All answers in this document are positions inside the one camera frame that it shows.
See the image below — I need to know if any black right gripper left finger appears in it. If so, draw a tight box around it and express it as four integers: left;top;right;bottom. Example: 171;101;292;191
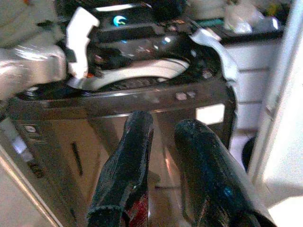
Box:
87;110;155;227

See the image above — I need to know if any white door frame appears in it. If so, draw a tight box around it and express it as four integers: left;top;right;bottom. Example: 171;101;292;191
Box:
247;0;303;227

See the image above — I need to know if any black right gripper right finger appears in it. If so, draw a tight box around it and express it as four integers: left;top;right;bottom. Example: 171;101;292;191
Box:
174;119;262;227

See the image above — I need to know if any white grey cloth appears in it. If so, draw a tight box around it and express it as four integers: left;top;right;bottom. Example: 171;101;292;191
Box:
189;27;240;83

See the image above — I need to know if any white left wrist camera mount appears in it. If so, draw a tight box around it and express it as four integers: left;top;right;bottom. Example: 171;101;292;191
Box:
64;6;100;80

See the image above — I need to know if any black round bin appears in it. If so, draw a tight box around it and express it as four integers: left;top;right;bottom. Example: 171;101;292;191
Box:
241;136;258;172

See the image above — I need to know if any clear plastic bag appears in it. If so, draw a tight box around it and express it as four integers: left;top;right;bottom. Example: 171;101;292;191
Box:
224;4;281;34

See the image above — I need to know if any white drawer cabinet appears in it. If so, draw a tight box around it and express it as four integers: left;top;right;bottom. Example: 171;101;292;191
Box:
222;37;285;133

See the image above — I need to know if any black top-load washing machine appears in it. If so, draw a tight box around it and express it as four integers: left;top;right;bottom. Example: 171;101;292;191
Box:
6;2;238;227

